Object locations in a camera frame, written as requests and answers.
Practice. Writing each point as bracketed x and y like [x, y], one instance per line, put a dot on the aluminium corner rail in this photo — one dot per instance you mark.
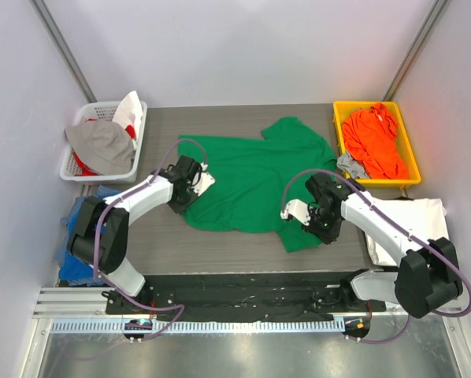
[54, 32]
[433, 17]

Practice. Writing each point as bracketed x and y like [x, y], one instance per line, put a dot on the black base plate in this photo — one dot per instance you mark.
[339, 280]

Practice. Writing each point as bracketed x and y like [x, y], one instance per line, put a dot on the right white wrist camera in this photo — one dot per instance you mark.
[296, 209]

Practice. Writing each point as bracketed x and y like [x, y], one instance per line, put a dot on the beige grey shirt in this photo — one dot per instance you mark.
[101, 145]

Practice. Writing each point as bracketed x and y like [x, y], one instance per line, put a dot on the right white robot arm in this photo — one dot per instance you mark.
[426, 275]

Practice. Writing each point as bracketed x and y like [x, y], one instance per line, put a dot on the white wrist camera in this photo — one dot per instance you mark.
[202, 182]
[296, 209]

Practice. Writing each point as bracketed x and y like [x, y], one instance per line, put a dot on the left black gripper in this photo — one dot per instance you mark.
[186, 198]

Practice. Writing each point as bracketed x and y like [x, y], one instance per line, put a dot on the right aluminium corner rail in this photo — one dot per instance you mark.
[433, 17]

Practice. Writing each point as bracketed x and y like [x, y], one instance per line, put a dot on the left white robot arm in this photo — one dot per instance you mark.
[100, 235]

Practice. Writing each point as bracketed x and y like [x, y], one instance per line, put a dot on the white perforated basket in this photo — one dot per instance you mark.
[70, 171]

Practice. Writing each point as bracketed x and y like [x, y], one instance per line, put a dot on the grey cloth in bin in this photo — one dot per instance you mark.
[346, 163]

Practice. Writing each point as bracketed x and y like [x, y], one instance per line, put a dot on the white folded shirt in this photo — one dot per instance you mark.
[427, 214]

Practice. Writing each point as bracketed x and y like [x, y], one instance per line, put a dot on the green t-shirt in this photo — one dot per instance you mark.
[251, 176]

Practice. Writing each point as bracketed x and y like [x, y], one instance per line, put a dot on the yellow plastic bin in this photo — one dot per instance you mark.
[343, 109]

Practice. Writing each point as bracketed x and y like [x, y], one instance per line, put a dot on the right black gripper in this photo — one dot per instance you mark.
[324, 230]

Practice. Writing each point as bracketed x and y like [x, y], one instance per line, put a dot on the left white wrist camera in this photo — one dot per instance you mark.
[202, 182]

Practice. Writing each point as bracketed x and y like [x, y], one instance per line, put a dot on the blue checked shirt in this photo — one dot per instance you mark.
[71, 269]

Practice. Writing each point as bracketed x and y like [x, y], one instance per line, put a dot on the white cloth in basket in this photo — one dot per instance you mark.
[129, 112]

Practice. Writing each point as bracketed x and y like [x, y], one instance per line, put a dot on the orange t-shirt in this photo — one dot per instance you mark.
[370, 137]

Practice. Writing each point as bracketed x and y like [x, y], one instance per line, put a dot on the slotted cable duct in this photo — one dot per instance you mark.
[142, 326]

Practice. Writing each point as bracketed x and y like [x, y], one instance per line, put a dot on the left aluminium corner rail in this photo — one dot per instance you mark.
[54, 32]

